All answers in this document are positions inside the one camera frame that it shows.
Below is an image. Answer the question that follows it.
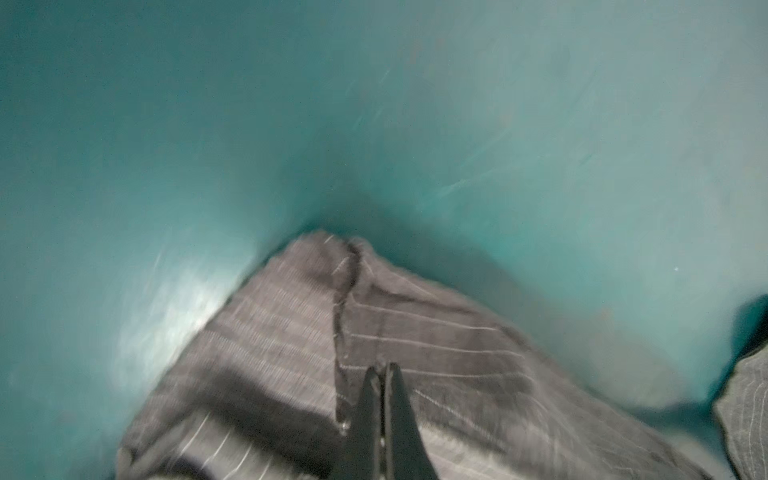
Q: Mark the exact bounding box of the dark grey pinstriped shirt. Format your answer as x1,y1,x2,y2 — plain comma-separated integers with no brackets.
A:
116,231,767,479

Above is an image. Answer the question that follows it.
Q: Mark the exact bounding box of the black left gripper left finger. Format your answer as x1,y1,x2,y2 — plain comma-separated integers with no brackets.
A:
329,368,383,480

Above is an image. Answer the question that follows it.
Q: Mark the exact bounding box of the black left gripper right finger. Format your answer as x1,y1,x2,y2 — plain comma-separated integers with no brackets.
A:
383,363,439,480

